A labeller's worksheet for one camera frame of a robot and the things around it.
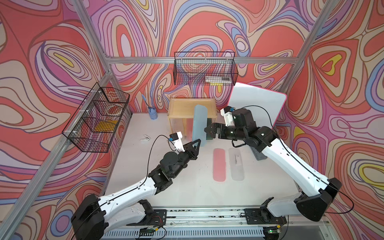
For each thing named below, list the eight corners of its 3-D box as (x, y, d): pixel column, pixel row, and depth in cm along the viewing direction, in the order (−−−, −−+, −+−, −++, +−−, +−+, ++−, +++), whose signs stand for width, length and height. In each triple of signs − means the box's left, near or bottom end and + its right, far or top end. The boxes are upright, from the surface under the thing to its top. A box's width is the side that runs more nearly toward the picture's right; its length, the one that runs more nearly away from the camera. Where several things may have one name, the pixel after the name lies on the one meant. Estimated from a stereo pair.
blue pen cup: (150, 120, 119) (147, 112, 111) (152, 116, 122) (149, 107, 114) (157, 120, 119) (154, 112, 111) (158, 116, 122) (155, 107, 114)
